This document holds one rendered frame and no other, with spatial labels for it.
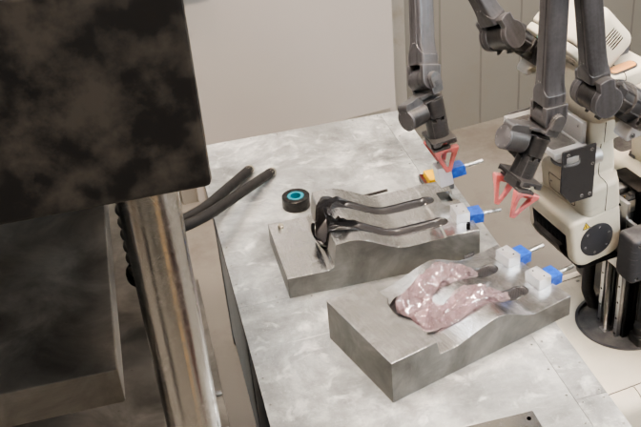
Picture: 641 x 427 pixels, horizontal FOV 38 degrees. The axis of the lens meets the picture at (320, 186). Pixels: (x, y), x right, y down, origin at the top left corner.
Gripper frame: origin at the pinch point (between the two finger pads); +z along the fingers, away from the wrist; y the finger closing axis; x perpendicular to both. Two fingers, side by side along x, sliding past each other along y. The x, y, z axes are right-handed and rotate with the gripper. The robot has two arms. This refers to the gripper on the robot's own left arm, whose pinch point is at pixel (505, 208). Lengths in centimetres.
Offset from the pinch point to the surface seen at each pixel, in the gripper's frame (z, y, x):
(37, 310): -2, 63, -120
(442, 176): 4.5, -25.0, -1.7
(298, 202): 30, -52, -24
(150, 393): 15, 56, -99
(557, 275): 9.0, 14.5, 10.5
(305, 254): 31, -23, -33
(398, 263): 24.5, -11.6, -14.1
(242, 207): 39, -62, -35
